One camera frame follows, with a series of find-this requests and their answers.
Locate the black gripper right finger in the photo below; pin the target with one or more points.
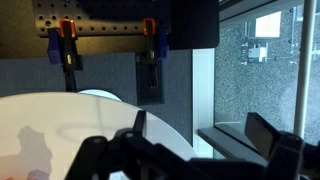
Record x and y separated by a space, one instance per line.
286 156

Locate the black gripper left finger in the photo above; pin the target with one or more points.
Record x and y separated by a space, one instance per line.
100 156

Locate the white handrail tube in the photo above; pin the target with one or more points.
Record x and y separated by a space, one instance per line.
305 66

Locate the orange blue bar clamp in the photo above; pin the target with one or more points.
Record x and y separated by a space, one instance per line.
68 50
151 50

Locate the black perforated mounting board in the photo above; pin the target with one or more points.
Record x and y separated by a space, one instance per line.
100 16

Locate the black flat panel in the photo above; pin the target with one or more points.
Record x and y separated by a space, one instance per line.
193 23

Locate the white table pedestal base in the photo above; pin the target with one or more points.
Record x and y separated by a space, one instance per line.
100 94

